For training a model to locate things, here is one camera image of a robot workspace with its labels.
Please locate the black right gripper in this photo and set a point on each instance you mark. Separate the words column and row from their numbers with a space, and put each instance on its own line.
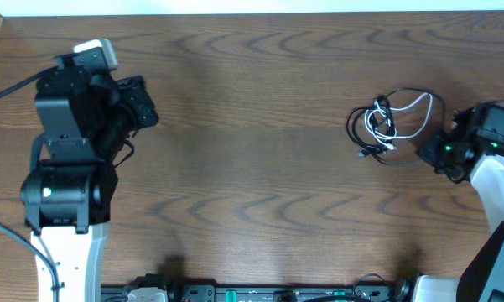
column 428, row 152

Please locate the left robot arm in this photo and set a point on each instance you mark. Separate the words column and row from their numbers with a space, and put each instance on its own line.
column 88, row 117

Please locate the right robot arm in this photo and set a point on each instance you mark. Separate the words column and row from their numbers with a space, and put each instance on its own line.
column 472, row 151

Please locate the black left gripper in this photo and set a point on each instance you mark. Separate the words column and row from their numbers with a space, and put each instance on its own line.
column 138, row 102

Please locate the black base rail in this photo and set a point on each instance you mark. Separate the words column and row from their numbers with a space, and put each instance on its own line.
column 154, row 287

